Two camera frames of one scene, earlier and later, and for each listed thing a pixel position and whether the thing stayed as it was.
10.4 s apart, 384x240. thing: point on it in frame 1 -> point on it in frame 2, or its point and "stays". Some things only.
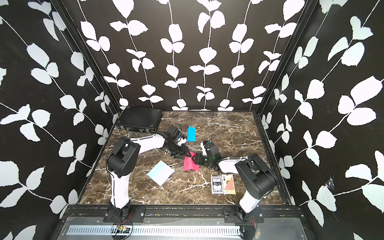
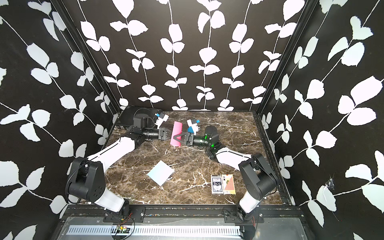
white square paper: (160, 173) stays
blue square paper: (191, 134) stays
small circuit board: (121, 229) stays
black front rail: (137, 213) stays
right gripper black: (199, 158) -> (189, 141)
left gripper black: (183, 151) -> (163, 130)
